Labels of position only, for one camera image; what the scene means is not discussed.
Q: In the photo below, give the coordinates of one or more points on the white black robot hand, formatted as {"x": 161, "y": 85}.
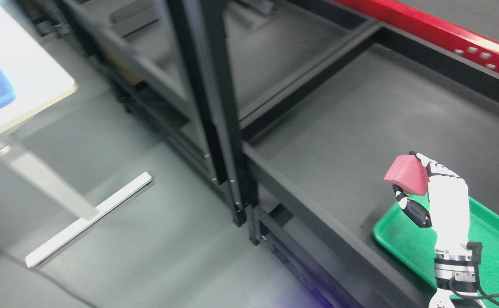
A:
{"x": 449, "y": 212}

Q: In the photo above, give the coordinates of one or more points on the pink foam block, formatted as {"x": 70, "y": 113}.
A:
{"x": 408, "y": 173}

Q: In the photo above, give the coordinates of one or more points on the black metal shelf rack centre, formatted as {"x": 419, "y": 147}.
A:
{"x": 328, "y": 98}

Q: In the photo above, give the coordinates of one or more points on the black metal shelf rack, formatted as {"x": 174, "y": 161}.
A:
{"x": 328, "y": 98}
{"x": 144, "y": 49}

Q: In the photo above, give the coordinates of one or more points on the black metal shelf rack left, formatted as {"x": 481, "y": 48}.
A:
{"x": 144, "y": 49}

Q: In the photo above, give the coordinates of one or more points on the white table leg base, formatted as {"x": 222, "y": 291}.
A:
{"x": 32, "y": 168}

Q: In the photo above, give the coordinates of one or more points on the white worktable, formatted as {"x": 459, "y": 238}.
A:
{"x": 38, "y": 80}

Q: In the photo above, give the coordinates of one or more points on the red metal rail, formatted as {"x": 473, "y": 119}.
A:
{"x": 466, "y": 43}

